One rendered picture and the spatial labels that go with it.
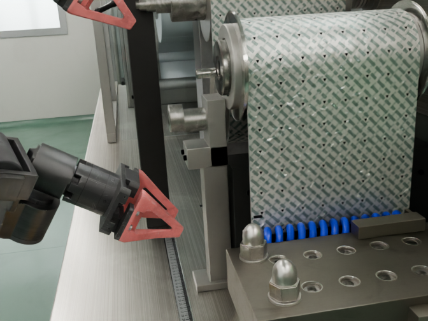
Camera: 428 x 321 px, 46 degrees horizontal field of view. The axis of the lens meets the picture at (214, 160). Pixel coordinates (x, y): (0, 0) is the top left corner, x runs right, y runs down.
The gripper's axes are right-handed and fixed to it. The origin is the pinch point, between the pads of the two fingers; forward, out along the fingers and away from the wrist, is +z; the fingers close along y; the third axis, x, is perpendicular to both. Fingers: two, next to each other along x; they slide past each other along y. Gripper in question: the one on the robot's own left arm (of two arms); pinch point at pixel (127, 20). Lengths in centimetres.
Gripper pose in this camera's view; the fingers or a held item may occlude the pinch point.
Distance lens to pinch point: 70.0
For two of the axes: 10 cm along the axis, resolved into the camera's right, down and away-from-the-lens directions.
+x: 5.9, -8.0, -1.3
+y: 1.8, 2.8, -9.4
